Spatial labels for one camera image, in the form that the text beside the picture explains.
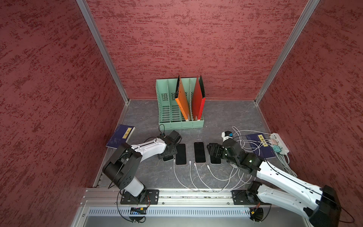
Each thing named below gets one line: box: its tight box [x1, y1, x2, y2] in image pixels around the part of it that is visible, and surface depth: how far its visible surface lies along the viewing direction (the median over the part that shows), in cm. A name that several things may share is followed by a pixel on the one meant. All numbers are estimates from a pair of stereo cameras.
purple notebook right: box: [245, 132, 277, 160], surface depth 94 cm
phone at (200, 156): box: [193, 141, 207, 163], surface depth 89 cm
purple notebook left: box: [105, 124, 136, 149], surface depth 99 cm
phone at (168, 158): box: [162, 154, 175, 163], surface depth 89 cm
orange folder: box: [174, 74, 190, 120], surface depth 88 cm
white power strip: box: [271, 132, 290, 155], surface depth 94 cm
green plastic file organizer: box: [155, 77, 205, 131], surface depth 105 cm
